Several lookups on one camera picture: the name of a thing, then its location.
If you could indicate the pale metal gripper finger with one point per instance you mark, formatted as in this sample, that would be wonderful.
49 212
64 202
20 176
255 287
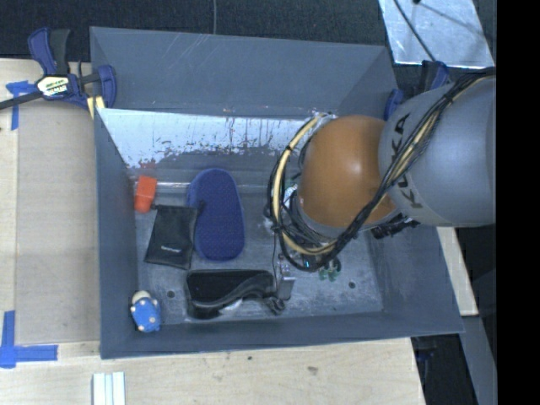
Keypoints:
287 287

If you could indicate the black sunglasses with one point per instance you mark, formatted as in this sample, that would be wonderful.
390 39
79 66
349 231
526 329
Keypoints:
223 287

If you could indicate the blue oval slipper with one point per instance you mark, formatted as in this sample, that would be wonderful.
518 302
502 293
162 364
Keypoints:
219 217

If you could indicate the black cloth pouch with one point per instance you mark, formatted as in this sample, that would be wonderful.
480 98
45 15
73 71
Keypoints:
171 236

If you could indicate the blue and white toy figure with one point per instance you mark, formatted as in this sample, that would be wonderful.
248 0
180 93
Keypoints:
146 312

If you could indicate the orange plastic cup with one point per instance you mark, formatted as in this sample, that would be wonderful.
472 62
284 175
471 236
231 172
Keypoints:
145 192

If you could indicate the grey metal bin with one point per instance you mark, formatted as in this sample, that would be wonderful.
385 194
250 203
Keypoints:
236 74

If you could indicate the pale wood board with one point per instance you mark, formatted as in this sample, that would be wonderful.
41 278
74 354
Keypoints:
55 226

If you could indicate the black cylinder on white bracket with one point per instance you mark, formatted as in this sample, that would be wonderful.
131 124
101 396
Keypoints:
392 228

